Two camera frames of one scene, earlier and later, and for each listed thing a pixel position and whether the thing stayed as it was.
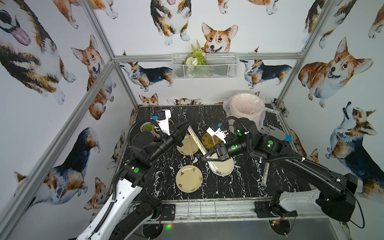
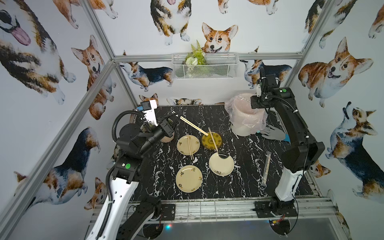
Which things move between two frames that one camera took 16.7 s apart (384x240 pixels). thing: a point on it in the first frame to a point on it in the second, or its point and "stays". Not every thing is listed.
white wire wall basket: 218,66 stays
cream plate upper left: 184,149 stays
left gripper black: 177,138 to 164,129
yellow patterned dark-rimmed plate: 207,140 stays
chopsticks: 265,174 stays
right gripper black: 218,149 to 254,103
